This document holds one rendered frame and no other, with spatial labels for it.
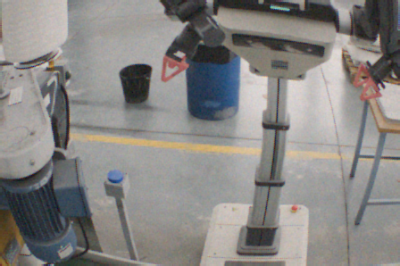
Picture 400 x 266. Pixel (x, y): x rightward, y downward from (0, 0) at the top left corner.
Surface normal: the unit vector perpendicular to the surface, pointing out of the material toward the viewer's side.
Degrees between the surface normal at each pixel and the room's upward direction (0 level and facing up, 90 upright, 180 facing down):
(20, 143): 0
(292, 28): 40
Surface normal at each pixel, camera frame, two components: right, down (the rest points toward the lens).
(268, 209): -0.15, 0.53
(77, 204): 0.26, 0.51
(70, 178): -0.03, -0.84
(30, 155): 0.76, 0.36
